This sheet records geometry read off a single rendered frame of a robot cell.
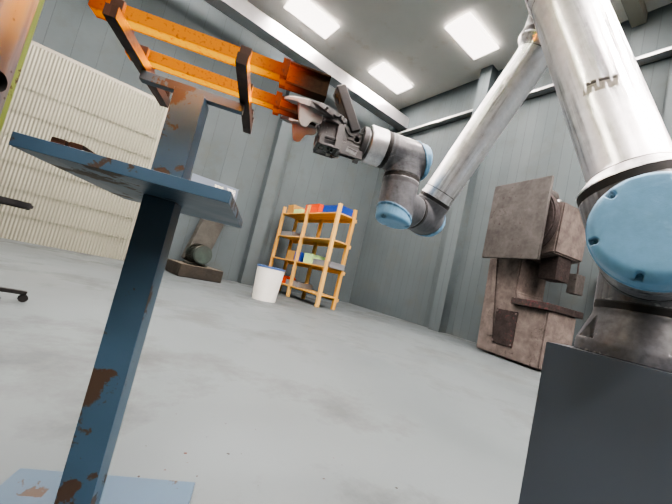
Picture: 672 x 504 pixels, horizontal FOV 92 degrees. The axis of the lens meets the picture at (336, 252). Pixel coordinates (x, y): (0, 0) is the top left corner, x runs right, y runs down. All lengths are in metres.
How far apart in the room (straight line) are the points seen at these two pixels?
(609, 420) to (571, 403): 0.05
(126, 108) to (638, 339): 8.44
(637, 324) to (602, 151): 0.29
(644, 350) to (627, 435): 0.13
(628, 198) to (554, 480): 0.48
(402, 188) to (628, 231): 0.43
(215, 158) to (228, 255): 2.38
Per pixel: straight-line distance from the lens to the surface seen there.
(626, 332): 0.74
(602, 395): 0.72
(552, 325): 5.86
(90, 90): 8.57
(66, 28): 9.02
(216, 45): 0.72
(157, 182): 0.57
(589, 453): 0.74
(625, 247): 0.58
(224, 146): 8.80
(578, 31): 0.79
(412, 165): 0.82
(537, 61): 1.00
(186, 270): 7.04
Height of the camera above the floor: 0.62
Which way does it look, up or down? 5 degrees up
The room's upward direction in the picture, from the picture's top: 13 degrees clockwise
